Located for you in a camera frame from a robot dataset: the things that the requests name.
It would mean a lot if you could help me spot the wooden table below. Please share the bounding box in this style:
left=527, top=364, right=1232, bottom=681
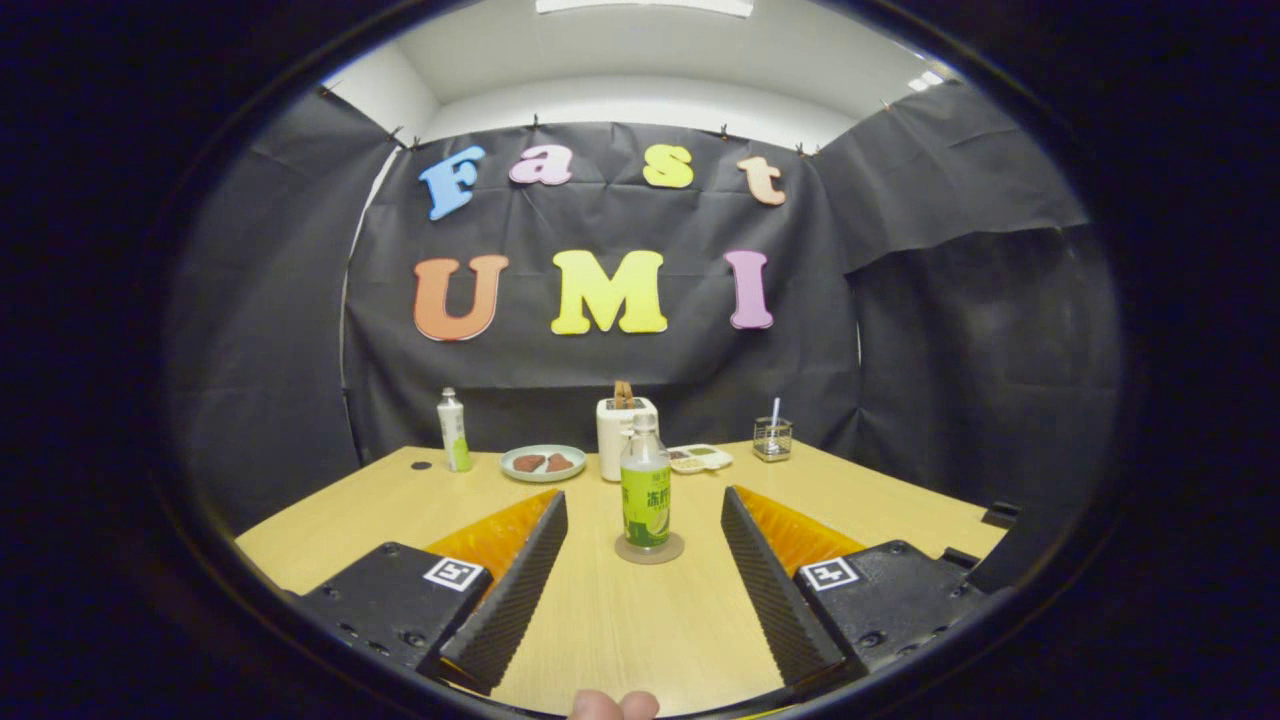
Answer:
left=235, top=440, right=1006, bottom=717

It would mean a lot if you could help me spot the white compartment tray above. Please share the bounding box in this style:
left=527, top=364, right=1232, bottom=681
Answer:
left=667, top=444, right=733, bottom=474

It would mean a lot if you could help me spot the ceiling light panel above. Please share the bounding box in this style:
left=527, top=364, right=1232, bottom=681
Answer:
left=535, top=0, right=754, bottom=18

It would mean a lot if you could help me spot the round brown coaster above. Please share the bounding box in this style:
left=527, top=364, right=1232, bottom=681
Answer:
left=614, top=531, right=686, bottom=565

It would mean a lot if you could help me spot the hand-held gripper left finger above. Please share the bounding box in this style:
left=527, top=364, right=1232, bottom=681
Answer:
left=290, top=490, right=569, bottom=694

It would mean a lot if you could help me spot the white toaster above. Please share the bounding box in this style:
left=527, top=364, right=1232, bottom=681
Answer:
left=596, top=396, right=659, bottom=483

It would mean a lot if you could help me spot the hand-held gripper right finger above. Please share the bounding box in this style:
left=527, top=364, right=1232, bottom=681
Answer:
left=721, top=485, right=986, bottom=689

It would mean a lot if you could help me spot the pale green plate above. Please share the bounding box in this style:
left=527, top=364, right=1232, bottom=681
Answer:
left=500, top=444, right=587, bottom=484

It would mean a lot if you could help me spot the black backdrop cloth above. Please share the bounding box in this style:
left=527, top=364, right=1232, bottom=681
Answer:
left=165, top=80, right=1121, bottom=531

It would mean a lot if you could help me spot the green label juice bottle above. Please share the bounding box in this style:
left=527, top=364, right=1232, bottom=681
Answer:
left=619, top=412, right=673, bottom=549

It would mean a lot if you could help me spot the capped white green bottle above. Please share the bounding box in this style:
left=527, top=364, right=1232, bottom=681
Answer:
left=437, top=387, right=473, bottom=473

